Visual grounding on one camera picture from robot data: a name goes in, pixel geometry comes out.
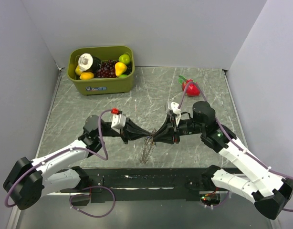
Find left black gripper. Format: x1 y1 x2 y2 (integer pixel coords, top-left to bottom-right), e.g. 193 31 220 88
97 117 150 144

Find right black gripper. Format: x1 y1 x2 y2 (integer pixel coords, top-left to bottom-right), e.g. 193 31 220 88
153 113 205 144

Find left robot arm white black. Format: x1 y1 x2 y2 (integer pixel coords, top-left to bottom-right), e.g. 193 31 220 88
3 112 150 210

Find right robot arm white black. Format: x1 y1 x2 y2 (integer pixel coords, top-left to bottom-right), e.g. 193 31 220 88
153 101 293 219

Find red dragon fruit toy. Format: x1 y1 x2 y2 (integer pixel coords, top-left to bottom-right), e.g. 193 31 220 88
178 75 200 97

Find olive green plastic bin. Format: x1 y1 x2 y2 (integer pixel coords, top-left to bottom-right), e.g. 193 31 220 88
68 45 135 95

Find small green lime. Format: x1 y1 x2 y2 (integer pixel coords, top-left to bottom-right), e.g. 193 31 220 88
119 74 128 78

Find yellow pear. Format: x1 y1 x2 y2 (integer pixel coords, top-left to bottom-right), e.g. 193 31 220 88
115 62 127 77

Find dark red grape bunch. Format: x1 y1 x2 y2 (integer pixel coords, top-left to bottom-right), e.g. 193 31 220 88
94 60 133 78

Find yellow lemon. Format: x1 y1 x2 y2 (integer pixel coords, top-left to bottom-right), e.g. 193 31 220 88
80 72 94 80

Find green apple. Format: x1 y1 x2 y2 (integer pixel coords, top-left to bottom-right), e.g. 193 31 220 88
118 54 131 65

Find yellow fruit at bin left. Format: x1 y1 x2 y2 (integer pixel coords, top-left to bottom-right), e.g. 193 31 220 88
75 65 82 76

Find white cut coconut half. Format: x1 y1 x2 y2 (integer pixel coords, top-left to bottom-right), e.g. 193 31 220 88
78 53 93 72

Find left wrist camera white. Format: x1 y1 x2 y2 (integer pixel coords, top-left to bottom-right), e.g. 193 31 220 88
111 108 126 129

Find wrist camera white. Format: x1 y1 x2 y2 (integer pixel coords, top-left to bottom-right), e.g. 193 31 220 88
165 102 181 125
111 108 126 129

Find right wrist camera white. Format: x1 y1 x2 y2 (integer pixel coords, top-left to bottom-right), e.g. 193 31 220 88
165 102 181 125

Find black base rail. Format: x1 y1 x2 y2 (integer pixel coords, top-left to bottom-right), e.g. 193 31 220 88
59 167 235 203

